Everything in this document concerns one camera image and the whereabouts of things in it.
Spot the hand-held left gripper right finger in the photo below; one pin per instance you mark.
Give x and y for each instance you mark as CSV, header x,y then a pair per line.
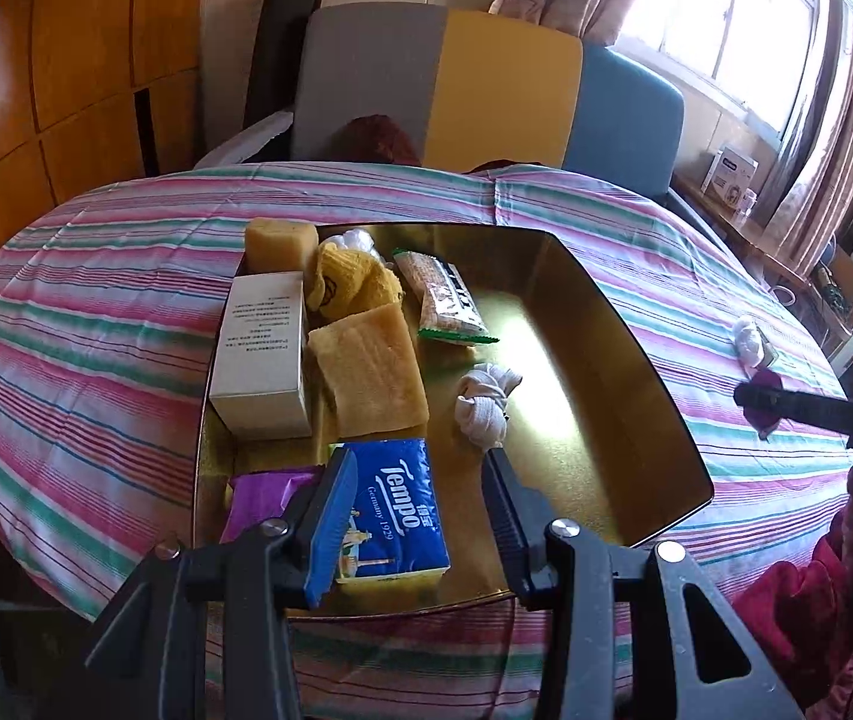
x,y
503,511

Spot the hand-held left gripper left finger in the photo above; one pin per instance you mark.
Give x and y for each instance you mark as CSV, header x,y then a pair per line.
x,y
330,532

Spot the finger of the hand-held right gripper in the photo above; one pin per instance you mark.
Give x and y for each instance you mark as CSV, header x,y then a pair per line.
x,y
809,409

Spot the dark purple cloth bundle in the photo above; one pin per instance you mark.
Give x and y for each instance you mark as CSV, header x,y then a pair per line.
x,y
768,424

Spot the blue tissue pack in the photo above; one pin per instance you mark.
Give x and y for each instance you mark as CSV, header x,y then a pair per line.
x,y
396,510

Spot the purple packet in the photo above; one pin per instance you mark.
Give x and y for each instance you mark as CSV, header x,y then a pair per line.
x,y
269,491

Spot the white sock ball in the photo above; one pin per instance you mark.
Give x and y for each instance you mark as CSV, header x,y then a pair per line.
x,y
747,337
351,240

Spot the knotted white socks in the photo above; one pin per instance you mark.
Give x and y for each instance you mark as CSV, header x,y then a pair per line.
x,y
483,405

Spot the gold tin box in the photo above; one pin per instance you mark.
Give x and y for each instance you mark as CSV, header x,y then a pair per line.
x,y
569,390

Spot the yellow sponge block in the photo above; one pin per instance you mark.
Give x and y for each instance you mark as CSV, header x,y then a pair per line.
x,y
280,244
366,371

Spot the white carton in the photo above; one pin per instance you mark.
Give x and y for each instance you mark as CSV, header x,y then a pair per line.
x,y
261,352

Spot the snack bar packet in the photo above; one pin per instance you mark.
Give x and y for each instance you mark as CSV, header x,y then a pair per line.
x,y
445,300

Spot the yellow sock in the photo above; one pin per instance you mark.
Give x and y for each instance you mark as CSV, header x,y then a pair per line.
x,y
351,285

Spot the wooden desk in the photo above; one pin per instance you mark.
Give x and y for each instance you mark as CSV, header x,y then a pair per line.
x,y
734,232

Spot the small white jar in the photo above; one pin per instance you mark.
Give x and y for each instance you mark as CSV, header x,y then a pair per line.
x,y
749,202

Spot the person's red fleece clothing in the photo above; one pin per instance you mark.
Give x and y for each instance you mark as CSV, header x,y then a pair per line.
x,y
809,600

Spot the white cardboard box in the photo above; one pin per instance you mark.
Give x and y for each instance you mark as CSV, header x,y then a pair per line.
x,y
728,176

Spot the window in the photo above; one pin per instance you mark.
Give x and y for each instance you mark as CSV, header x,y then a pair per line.
x,y
726,30

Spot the striped tablecloth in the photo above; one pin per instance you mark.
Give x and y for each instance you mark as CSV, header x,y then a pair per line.
x,y
96,277

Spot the dark red cloth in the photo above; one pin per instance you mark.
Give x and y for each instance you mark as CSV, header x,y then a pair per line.
x,y
374,139

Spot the grey yellow blue chair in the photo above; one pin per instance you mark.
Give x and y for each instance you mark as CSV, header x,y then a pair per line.
x,y
366,75

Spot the wooden wardrobe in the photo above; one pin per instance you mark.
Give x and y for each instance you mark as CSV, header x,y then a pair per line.
x,y
81,30

